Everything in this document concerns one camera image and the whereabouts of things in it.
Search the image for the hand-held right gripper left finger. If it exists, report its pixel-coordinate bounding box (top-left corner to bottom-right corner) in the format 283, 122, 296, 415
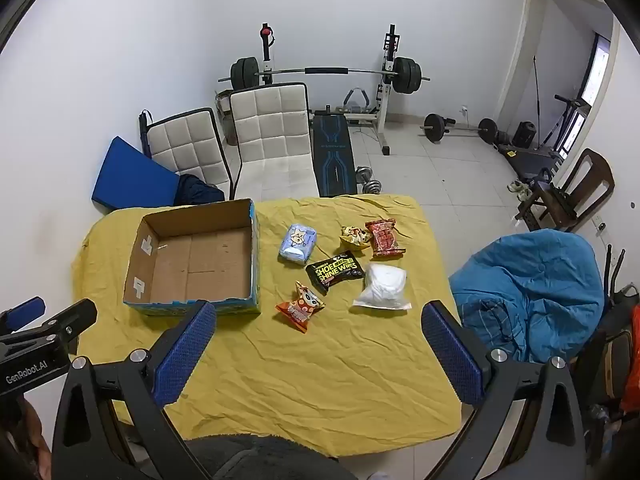
52, 300, 218, 480

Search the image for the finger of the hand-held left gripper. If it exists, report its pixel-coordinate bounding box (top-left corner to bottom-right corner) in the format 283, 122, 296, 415
0, 297, 47, 333
27, 299, 99, 348

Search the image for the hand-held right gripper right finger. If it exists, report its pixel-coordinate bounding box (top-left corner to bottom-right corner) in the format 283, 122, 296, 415
421, 300, 588, 480

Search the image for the cardboard box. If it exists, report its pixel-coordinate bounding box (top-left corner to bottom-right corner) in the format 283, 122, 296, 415
122, 198, 262, 317

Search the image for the white plastic bag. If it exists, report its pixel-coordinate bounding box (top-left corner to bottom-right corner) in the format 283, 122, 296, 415
352, 262, 413, 311

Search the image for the orange snack packet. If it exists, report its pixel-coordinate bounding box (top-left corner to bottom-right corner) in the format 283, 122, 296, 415
274, 281, 326, 334

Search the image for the red snack packet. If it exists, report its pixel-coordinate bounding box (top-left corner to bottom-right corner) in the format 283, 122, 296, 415
364, 218, 407, 260

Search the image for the black wipes packet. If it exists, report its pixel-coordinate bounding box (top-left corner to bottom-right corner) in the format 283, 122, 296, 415
305, 255, 365, 296

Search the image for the small yellow snack packet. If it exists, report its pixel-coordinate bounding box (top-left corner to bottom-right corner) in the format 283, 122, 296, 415
340, 226, 372, 252

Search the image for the light blue tissue pack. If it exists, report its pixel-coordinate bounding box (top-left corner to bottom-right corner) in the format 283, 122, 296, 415
278, 224, 319, 266

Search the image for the blue cloth covered chair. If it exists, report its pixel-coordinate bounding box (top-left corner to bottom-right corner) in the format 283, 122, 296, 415
448, 229, 606, 364

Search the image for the yellow tablecloth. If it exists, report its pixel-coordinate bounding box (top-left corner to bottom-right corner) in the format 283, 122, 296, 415
72, 194, 463, 457

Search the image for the blue foam mat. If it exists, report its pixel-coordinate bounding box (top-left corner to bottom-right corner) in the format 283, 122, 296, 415
91, 136, 182, 210

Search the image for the dark navy cloth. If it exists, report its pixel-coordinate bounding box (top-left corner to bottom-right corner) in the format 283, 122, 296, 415
175, 174, 226, 206

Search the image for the orange bag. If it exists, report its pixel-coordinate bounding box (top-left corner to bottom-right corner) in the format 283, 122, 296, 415
620, 304, 640, 414

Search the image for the chrome dumbbell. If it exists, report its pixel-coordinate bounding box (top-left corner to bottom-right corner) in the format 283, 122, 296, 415
355, 166, 384, 195

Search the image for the black folded stick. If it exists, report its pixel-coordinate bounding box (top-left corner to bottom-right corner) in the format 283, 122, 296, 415
138, 108, 154, 157

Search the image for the small white padded chair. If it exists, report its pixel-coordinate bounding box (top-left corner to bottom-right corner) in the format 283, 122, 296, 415
141, 107, 235, 202

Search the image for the black treadmill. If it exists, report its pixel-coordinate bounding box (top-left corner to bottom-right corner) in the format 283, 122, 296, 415
497, 94, 589, 182

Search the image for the dark wooden chair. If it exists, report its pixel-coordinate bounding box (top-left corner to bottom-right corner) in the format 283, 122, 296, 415
516, 148, 616, 234

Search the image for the short barbell with black plates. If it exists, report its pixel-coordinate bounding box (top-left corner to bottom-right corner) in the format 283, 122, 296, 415
422, 113, 501, 144

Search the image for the black weight bench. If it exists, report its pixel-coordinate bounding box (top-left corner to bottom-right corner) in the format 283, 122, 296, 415
310, 109, 359, 198

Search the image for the black speaker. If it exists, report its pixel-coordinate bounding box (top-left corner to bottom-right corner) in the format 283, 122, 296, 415
514, 120, 537, 149

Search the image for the large white padded chair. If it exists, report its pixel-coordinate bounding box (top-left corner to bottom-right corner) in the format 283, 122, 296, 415
229, 82, 319, 202

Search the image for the thin black bar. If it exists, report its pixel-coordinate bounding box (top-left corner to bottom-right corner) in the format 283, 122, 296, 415
532, 55, 547, 152

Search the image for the white barbell rack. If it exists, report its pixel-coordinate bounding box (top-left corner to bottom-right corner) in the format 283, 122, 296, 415
257, 23, 402, 156

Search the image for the long barbell with black plates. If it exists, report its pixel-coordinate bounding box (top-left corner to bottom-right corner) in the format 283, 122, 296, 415
217, 56, 431, 96

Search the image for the window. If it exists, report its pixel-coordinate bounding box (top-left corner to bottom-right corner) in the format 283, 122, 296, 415
579, 32, 612, 107

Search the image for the grey exercise handle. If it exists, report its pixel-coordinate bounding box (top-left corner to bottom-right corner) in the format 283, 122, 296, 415
342, 87, 374, 114

